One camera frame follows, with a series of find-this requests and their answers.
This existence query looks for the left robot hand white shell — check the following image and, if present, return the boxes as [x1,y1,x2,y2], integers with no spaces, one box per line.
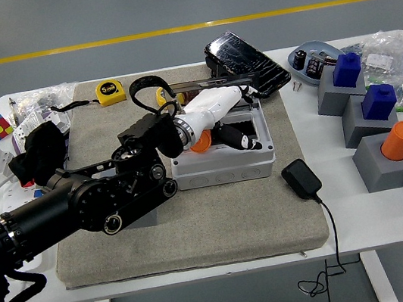
[177,79,270,162]

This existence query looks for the smoky transparent box lid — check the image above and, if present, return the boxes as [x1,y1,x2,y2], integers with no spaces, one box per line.
[164,69,267,123]

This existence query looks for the orange cylinder battery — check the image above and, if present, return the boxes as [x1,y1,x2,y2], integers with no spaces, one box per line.
[376,121,403,164]
[186,129,214,156]

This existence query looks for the light grey electrical box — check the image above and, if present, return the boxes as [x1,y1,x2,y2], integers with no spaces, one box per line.
[163,101,280,194]

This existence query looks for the round yellow black tape measure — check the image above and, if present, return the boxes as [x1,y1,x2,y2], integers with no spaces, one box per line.
[154,85,176,109]

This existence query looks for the glossy black case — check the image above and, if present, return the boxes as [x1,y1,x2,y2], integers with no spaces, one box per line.
[201,23,295,107]

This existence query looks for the blue-grey oval tray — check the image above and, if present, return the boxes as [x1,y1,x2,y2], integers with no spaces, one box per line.
[285,36,348,92]

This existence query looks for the black capacitor cylinder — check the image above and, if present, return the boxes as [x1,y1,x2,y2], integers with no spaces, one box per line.
[291,48,311,71]
[305,56,325,76]

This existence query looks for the white table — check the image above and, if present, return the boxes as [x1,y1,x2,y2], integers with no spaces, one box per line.
[0,29,403,302]

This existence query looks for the square yellow tape measure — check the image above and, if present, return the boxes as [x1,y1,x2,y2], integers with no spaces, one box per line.
[48,77,129,117]

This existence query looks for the black power adapter plug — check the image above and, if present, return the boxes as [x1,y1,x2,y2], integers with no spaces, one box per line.
[280,156,325,206]

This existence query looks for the grey block holder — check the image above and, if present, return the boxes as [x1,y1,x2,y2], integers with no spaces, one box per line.
[348,130,403,196]
[311,60,371,121]
[337,88,403,151]

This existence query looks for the small metal clip part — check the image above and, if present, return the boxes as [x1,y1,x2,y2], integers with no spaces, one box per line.
[311,48,340,68]

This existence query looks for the grey-brown mat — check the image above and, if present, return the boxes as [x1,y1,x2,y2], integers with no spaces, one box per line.
[27,47,333,292]

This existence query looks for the grey block with round hole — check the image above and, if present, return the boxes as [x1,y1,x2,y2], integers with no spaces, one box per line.
[124,207,161,231]

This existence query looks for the blue block with knob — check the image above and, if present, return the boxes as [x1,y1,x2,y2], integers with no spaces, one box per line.
[358,81,400,124]
[328,51,365,92]

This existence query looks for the black cloth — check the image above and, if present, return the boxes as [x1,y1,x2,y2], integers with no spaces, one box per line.
[2,118,75,191]

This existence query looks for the white purple breaker modules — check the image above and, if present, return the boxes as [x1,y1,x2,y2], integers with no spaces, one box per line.
[7,102,75,154]

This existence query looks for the clear pen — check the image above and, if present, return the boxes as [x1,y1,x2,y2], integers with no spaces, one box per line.
[8,96,22,130]

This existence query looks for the white power strip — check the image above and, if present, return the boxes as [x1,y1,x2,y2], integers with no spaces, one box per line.
[0,176,52,278]

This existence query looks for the black adapter cord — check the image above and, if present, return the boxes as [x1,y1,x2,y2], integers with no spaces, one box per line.
[284,191,368,302]

